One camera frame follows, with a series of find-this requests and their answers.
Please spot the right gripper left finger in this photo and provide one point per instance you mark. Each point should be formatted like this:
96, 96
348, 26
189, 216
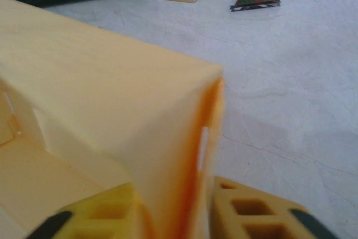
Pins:
106, 216

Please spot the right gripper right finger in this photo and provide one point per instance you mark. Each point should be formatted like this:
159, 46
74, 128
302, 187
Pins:
251, 216

